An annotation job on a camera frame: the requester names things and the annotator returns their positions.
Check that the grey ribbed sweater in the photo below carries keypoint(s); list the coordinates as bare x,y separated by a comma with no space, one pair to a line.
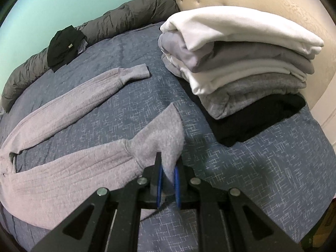
78,162

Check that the black garment with small label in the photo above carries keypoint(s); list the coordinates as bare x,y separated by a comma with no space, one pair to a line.
64,47

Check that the light grey folded sweatshirt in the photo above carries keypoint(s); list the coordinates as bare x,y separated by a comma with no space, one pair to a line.
210,55

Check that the blue patterned bedspread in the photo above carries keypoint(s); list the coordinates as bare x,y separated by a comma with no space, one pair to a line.
92,115

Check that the black folded garment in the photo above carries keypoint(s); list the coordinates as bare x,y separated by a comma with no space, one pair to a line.
257,116

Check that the dark grey rolled duvet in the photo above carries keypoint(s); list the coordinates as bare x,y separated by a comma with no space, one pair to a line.
118,15

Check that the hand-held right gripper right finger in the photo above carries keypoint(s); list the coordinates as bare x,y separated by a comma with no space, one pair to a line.
177,186

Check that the white folded sweatshirt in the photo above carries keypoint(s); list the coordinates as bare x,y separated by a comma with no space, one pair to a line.
236,23

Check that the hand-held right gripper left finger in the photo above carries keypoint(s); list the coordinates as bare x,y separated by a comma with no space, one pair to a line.
158,186

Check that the heather grey folded garment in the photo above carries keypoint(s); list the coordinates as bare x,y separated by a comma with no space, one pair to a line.
249,90

